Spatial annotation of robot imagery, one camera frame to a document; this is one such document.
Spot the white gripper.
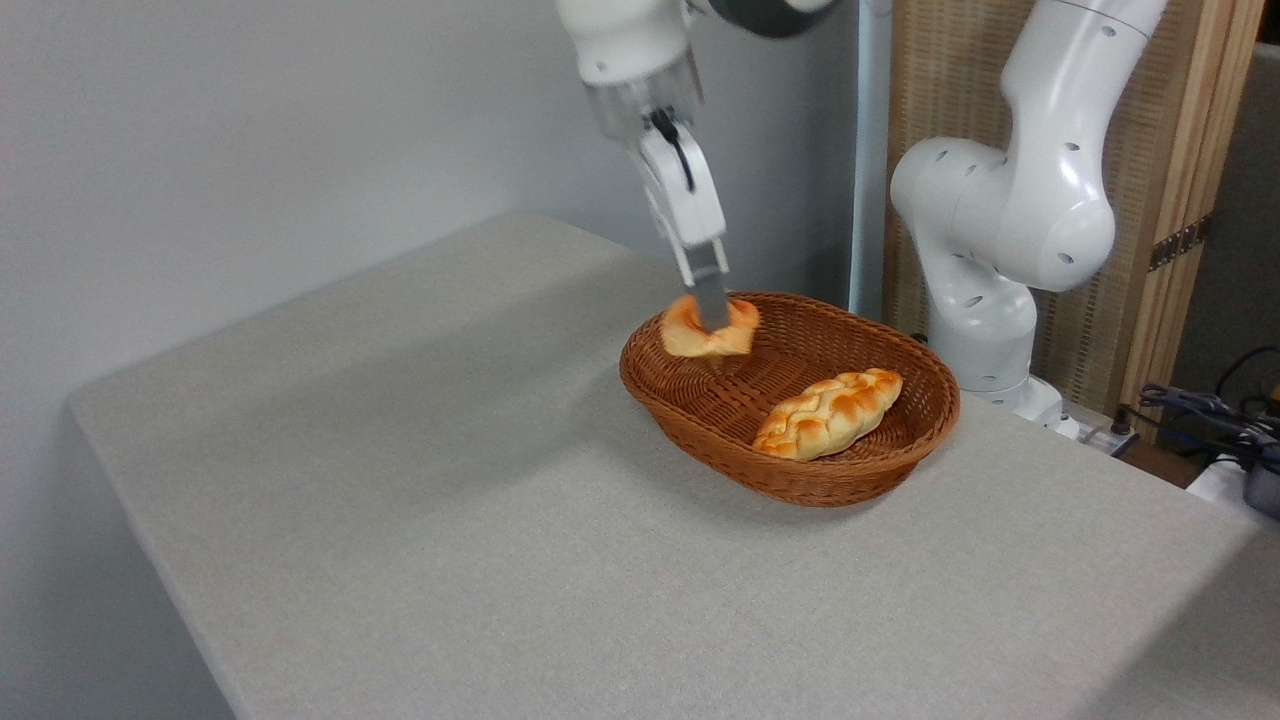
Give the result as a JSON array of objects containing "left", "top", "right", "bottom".
[{"left": 630, "top": 118, "right": 735, "bottom": 334}]

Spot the round orange bread roll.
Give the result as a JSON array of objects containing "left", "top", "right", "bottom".
[{"left": 658, "top": 293, "right": 762, "bottom": 360}]

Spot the braided golden bread loaf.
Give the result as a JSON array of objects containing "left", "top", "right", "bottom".
[{"left": 751, "top": 366, "right": 906, "bottom": 463}]

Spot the white vertical pole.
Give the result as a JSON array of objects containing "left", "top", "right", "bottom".
[{"left": 846, "top": 0, "right": 894, "bottom": 323}]

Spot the brown wicker basket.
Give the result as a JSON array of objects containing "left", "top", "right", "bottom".
[{"left": 618, "top": 290, "right": 963, "bottom": 510}]

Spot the metal screen hinge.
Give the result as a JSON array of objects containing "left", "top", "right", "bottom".
[{"left": 1147, "top": 213, "right": 1214, "bottom": 274}]

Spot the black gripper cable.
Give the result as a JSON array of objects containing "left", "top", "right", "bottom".
[{"left": 648, "top": 108, "right": 698, "bottom": 195}]

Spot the bundle of dark cables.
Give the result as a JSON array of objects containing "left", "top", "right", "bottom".
[{"left": 1136, "top": 345, "right": 1280, "bottom": 463}]

